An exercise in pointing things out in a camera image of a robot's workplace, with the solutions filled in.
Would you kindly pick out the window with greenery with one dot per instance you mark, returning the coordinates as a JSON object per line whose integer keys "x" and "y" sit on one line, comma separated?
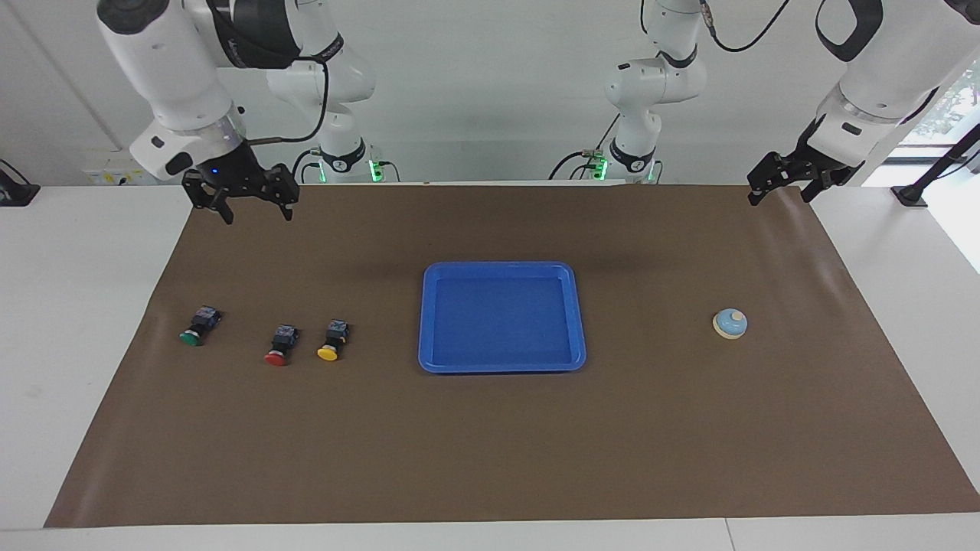
{"x": 961, "y": 96}

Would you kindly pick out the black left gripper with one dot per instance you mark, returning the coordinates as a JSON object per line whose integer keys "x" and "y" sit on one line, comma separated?
{"x": 800, "y": 168}

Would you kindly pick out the blue plastic tray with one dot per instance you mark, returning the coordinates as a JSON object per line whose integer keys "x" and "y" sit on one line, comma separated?
{"x": 501, "y": 321}

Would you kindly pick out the brown table mat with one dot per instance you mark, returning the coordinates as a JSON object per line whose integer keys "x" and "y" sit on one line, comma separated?
{"x": 490, "y": 444}

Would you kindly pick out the red mushroom push button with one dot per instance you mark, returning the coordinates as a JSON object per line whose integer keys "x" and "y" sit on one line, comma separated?
{"x": 277, "y": 357}

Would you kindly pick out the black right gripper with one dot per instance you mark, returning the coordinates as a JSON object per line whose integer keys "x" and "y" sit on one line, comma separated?
{"x": 237, "y": 176}

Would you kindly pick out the green mushroom push button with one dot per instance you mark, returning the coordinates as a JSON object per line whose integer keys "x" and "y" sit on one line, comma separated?
{"x": 191, "y": 337}

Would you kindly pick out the light blue call bell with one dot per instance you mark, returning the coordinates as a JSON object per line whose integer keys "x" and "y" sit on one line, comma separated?
{"x": 731, "y": 325}

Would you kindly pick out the black clamp stand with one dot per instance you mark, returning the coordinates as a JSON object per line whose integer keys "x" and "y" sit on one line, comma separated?
{"x": 19, "y": 195}
{"x": 911, "y": 195}

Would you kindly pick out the yellow mushroom push button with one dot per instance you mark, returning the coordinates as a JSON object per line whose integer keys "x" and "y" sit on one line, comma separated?
{"x": 331, "y": 352}

